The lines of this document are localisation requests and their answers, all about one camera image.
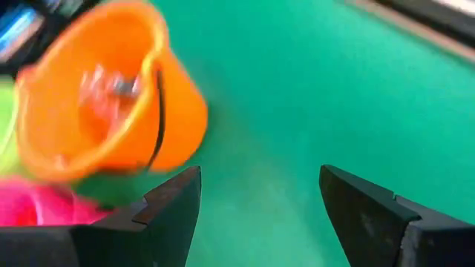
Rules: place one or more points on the black table frame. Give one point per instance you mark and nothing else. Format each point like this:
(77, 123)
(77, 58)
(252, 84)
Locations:
(426, 22)

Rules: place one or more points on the orange plastic bucket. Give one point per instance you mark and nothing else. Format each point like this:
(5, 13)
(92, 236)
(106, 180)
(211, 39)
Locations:
(178, 111)

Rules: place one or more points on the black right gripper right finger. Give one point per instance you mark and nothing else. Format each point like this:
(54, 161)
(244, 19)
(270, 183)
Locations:
(389, 237)

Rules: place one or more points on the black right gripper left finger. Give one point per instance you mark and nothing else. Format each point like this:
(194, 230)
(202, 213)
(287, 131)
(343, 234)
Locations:
(111, 244)

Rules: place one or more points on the lime green plastic bucket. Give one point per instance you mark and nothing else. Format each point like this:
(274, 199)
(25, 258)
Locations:
(6, 126)

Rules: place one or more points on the blue white candy bar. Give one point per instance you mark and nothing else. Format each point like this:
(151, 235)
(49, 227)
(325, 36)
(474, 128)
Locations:
(18, 27)

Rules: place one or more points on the pink plastic bucket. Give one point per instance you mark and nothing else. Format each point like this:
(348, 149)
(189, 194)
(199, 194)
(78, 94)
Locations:
(37, 202)

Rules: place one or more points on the clear wrapped candy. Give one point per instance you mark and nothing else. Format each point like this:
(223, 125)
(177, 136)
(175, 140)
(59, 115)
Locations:
(111, 85)

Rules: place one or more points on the green table mat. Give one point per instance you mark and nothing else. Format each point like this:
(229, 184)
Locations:
(297, 111)

